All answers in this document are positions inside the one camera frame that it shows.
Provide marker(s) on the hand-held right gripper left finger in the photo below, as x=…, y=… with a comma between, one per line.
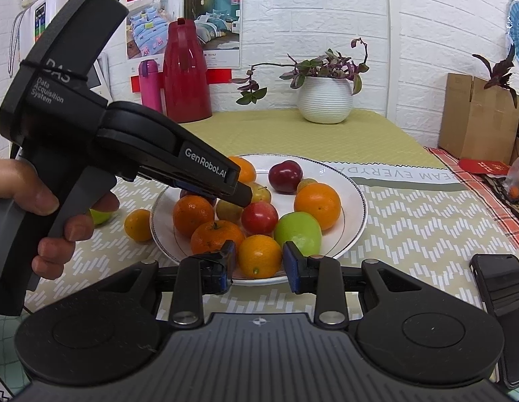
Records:
x=230, y=259

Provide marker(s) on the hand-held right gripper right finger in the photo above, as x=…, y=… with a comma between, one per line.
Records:
x=291, y=261

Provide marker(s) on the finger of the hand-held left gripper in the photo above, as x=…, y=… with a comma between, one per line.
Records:
x=245, y=196

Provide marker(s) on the medium orange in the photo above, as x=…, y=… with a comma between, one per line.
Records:
x=247, y=169

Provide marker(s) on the tangerine with green stem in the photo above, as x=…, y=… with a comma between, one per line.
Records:
x=213, y=238

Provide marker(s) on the small orange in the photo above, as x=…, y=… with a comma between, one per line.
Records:
x=259, y=257
x=138, y=225

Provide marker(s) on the oval green mango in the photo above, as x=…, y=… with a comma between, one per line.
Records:
x=297, y=232

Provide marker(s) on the reddish orange tangerine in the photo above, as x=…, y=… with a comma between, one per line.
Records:
x=192, y=216

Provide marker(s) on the large orange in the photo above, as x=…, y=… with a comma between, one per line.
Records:
x=318, y=206

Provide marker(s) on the white plate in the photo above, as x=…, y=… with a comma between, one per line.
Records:
x=351, y=209

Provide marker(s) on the round green apple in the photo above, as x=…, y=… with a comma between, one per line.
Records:
x=102, y=217

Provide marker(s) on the person's left hand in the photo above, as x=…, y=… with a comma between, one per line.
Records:
x=25, y=184

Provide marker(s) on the white appliance with screen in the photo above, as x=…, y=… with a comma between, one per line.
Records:
x=101, y=79

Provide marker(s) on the pink bottle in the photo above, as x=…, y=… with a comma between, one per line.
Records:
x=150, y=88

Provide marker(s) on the white water purifier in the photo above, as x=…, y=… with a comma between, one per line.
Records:
x=37, y=12

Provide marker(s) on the red thermos jug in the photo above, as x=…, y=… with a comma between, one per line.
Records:
x=186, y=75

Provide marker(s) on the white potted plant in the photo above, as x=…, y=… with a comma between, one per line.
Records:
x=324, y=100

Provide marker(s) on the red envelope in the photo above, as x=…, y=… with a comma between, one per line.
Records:
x=483, y=166

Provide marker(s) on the black phone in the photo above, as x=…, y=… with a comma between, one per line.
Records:
x=502, y=301

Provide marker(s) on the plaid cloth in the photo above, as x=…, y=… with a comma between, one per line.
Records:
x=498, y=201

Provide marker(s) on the cardboard box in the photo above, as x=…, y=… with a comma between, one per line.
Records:
x=473, y=121

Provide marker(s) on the clear plastic bag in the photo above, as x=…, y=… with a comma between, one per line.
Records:
x=517, y=180

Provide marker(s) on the purple leaf plant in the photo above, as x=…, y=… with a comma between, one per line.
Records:
x=500, y=73

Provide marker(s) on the wall poster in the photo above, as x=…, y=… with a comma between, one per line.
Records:
x=217, y=25

